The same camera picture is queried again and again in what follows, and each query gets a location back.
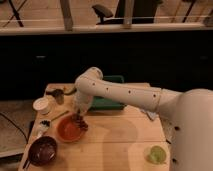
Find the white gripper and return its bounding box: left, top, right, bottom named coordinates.
left=73, top=91, right=93, bottom=116

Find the dark grape bunch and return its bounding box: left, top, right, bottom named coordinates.
left=74, top=114, right=88, bottom=131

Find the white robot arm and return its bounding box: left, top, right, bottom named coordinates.
left=75, top=67, right=213, bottom=171

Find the red bowl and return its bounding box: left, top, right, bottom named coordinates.
left=56, top=115, right=86, bottom=143

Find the dark purple bowl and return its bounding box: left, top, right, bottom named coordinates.
left=28, top=136, right=57, bottom=166

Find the green rectangular bin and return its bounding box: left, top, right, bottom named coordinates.
left=90, top=75, right=125, bottom=110

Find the green curved vegetable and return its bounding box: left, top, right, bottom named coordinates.
left=64, top=87, right=77, bottom=96

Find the green bean pod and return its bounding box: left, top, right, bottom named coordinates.
left=50, top=111, right=69, bottom=122

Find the white cup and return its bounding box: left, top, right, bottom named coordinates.
left=33, top=97, right=50, bottom=115

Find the white spoon with dark food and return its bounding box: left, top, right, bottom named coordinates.
left=37, top=120, right=50, bottom=138

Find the green lime on plate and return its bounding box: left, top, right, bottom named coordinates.
left=144, top=145, right=167, bottom=165

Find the black office chair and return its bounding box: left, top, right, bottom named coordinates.
left=92, top=0, right=162, bottom=25

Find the black cable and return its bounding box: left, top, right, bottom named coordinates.
left=0, top=112, right=29, bottom=144

